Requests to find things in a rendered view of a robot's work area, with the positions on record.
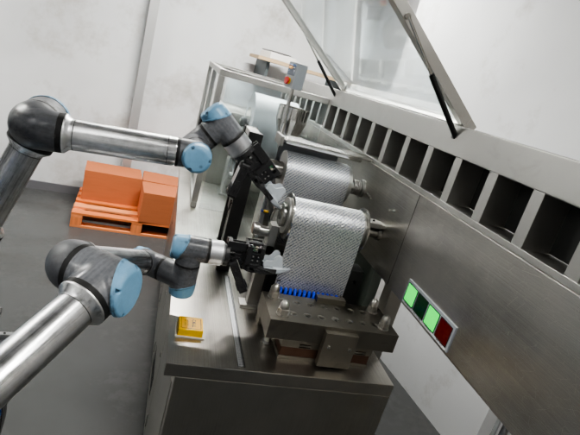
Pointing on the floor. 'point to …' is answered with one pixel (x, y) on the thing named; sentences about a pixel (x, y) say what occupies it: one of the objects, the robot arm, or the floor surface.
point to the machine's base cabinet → (246, 399)
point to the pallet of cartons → (124, 198)
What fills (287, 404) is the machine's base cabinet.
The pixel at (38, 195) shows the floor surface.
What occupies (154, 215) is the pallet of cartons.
